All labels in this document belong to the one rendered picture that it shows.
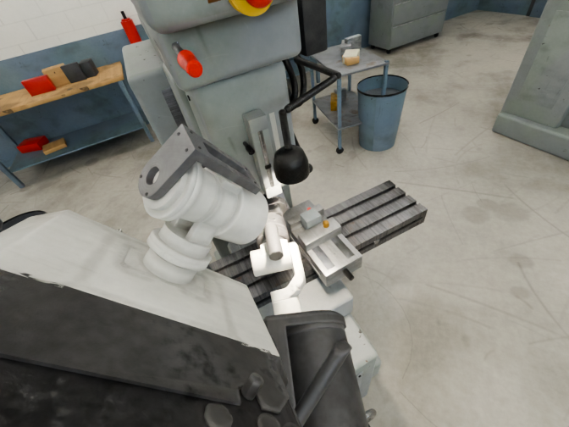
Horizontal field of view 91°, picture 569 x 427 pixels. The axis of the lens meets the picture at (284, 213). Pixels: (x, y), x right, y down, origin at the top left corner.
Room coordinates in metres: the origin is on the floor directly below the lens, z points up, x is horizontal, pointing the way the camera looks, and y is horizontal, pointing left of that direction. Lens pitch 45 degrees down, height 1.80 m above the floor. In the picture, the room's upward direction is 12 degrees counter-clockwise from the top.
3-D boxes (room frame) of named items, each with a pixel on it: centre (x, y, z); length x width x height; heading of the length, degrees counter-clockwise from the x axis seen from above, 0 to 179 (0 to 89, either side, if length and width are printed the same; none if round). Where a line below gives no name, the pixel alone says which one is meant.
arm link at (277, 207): (0.56, 0.05, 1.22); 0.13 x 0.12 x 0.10; 92
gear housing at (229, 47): (0.69, 0.06, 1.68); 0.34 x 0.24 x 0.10; 17
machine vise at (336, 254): (0.67, -0.10, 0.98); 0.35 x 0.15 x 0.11; 19
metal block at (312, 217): (0.70, -0.09, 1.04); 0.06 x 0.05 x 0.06; 109
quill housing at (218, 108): (0.66, 0.05, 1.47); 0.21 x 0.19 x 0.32; 107
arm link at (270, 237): (0.45, 0.05, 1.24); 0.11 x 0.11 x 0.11; 2
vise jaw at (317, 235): (0.64, -0.11, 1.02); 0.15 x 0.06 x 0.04; 109
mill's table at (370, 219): (0.65, 0.05, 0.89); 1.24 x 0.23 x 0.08; 107
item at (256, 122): (0.55, 0.02, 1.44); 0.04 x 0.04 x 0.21; 17
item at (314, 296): (0.65, 0.05, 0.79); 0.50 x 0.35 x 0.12; 17
